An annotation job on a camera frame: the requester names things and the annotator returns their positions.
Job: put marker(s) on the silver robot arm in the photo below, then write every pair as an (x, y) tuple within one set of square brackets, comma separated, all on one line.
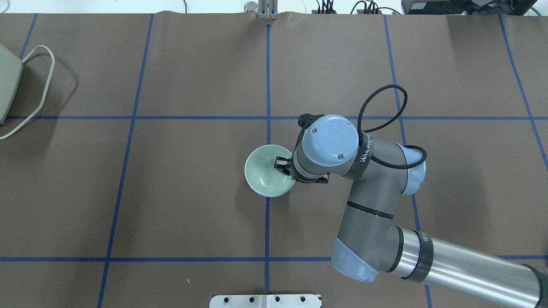
[(368, 241)]

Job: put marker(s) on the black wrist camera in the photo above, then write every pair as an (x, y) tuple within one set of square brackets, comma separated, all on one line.
[(305, 121)]

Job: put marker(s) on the green bowl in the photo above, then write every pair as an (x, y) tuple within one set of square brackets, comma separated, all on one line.
[(260, 173)]

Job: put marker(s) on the white pedestal column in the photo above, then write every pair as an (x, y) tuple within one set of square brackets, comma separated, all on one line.
[(267, 301)]

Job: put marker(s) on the cream toaster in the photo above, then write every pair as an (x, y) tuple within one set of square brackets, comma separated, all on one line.
[(11, 68)]

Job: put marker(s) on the aluminium frame post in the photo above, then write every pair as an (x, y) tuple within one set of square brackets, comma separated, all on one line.
[(267, 9)]

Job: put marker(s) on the blue bowl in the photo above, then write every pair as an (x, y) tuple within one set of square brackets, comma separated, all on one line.
[(272, 194)]

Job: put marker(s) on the black laptop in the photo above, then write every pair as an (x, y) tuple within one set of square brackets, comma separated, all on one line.
[(467, 7)]

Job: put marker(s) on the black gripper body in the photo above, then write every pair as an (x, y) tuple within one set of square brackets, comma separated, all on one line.
[(282, 164)]

